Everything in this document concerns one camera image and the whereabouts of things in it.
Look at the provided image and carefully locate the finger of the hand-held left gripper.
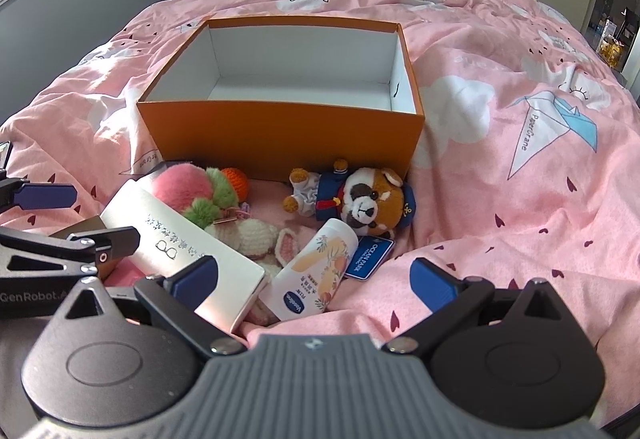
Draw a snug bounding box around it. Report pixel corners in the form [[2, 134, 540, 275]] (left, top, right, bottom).
[[0, 225, 142, 280], [0, 178, 79, 212]]

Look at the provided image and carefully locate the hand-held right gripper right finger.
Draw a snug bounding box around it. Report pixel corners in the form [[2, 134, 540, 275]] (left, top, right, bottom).
[[387, 257, 588, 361]]

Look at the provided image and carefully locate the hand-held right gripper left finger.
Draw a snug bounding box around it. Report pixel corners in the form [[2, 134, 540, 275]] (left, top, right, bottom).
[[47, 255, 249, 361]]

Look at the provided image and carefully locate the long white box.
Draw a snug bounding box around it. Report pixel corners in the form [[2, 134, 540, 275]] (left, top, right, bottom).
[[100, 180, 267, 335]]

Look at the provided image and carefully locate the blue hang tag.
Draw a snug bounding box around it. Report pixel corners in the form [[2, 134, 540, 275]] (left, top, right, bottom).
[[344, 235, 396, 281]]

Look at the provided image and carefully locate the red panda sailor plush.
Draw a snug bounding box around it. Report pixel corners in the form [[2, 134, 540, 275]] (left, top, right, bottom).
[[282, 159, 417, 240]]

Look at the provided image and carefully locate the white lotion tube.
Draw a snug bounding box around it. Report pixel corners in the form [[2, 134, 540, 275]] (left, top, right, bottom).
[[271, 218, 359, 323]]

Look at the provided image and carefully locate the orange cardboard box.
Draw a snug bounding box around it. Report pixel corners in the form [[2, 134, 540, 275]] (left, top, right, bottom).
[[136, 16, 426, 183]]

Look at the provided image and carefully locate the white crochet bunny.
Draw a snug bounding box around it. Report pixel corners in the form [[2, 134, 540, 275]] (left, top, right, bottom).
[[205, 218, 311, 280]]

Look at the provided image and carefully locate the pink peach plush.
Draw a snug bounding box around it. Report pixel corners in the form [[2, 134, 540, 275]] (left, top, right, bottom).
[[151, 162, 238, 225]]

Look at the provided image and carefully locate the orange crochet ball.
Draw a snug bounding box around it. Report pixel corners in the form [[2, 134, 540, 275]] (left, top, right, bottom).
[[220, 167, 250, 200]]

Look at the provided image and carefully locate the pink printed blanket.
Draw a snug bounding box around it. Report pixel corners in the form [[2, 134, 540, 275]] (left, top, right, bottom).
[[0, 0, 640, 430]]

